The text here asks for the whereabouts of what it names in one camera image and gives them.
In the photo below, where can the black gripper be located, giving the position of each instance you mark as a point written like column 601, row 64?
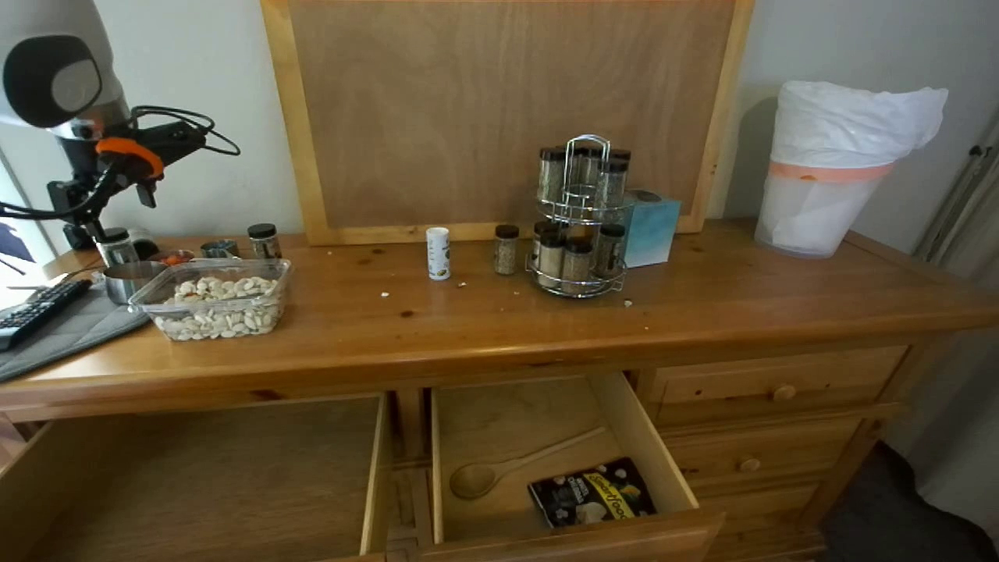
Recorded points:
column 85, row 159

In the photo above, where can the glass spice bottle black cap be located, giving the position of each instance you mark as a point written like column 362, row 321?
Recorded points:
column 262, row 240
column 114, row 251

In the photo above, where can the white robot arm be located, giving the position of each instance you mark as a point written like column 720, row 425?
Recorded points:
column 50, row 79

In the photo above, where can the white plastic bottle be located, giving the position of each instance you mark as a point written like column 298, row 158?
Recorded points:
column 437, row 255

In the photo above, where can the small brown spice jar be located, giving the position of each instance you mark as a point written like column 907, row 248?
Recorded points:
column 505, row 251

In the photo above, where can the rack spice jar black cap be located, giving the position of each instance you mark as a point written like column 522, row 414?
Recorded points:
column 615, row 177
column 585, row 166
column 550, row 172
column 578, row 261
column 612, row 248
column 546, row 255

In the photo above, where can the black remote control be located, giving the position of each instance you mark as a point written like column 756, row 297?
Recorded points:
column 42, row 309

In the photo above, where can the small metal measuring cup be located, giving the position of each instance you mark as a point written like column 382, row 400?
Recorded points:
column 220, row 251

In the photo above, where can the clear plastic popcorn container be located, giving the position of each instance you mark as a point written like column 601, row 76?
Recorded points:
column 220, row 302

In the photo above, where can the large open wooden drawer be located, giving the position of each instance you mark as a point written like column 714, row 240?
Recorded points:
column 208, row 478

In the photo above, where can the wooden dresser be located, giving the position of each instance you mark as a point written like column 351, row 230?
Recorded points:
column 501, row 313

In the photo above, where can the large framed wooden board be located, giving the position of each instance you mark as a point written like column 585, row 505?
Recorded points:
column 501, row 104

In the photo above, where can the wooden spoon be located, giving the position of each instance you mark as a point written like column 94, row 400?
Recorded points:
column 473, row 478

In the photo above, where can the small open wooden drawer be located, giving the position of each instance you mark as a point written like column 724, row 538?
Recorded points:
column 519, row 425

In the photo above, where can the teal cardboard box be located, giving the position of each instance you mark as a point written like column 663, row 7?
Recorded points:
column 655, row 233

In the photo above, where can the black snack packet yellow print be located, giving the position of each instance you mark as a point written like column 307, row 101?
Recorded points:
column 587, row 494

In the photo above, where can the closed wooden drawer with knob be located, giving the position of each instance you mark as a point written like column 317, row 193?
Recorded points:
column 792, row 447
column 728, row 380

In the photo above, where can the trash bin with white bag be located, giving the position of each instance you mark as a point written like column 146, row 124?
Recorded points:
column 832, row 158

